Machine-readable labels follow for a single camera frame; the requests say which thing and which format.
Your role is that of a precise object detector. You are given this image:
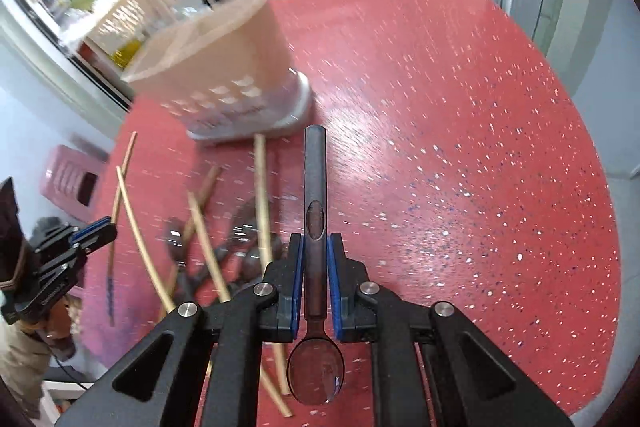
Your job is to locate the beige utensil holder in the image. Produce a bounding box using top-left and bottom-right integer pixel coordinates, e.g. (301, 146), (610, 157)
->
(122, 0), (312, 144)

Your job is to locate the pink plastic stool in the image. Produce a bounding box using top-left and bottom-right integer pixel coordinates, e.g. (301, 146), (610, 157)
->
(40, 145), (106, 222)

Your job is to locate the beige storage cart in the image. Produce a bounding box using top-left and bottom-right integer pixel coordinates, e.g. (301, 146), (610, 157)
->
(62, 0), (206, 72)

